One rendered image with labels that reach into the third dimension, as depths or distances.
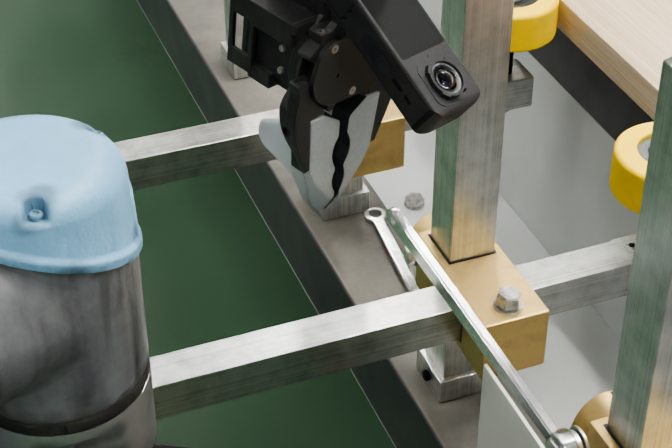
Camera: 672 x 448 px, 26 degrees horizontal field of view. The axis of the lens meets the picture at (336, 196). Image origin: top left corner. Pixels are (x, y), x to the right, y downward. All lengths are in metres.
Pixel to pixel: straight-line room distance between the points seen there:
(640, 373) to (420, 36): 0.24
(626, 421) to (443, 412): 0.29
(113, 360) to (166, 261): 1.82
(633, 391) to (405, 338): 0.23
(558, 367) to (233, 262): 1.17
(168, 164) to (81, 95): 1.68
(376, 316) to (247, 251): 1.40
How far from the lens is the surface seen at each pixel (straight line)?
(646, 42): 1.20
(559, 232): 1.38
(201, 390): 0.98
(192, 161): 1.18
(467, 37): 0.94
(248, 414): 2.12
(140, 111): 2.78
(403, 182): 1.49
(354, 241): 1.28
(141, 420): 0.62
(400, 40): 0.87
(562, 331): 1.33
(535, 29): 1.22
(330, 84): 0.90
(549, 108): 1.35
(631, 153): 1.05
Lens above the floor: 1.48
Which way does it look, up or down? 36 degrees down
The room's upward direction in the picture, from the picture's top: straight up
